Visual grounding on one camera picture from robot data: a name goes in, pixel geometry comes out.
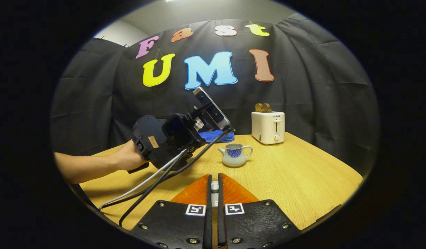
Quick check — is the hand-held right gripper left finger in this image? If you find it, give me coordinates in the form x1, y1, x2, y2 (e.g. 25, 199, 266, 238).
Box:
130, 174, 214, 249

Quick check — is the black backdrop cloth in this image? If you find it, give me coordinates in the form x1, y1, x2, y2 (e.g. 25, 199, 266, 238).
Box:
50, 13, 380, 177

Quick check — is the white blue patterned teacup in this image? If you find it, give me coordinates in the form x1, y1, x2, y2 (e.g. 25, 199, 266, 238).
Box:
217, 143, 254, 168

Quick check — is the grey cable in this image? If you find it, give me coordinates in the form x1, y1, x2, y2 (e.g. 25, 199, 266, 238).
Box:
99, 149, 187, 212

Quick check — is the cream white toaster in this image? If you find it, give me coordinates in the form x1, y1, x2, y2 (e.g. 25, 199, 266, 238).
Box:
251, 111, 286, 145

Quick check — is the black cable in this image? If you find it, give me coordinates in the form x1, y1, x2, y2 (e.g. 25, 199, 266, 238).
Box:
102, 127, 235, 210
119, 157, 180, 227

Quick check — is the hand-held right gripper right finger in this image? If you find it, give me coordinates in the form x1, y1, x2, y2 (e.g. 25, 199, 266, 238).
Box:
218, 173, 302, 249

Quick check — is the blue folded towel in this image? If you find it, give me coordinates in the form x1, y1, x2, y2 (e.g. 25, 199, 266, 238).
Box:
198, 129, 235, 144

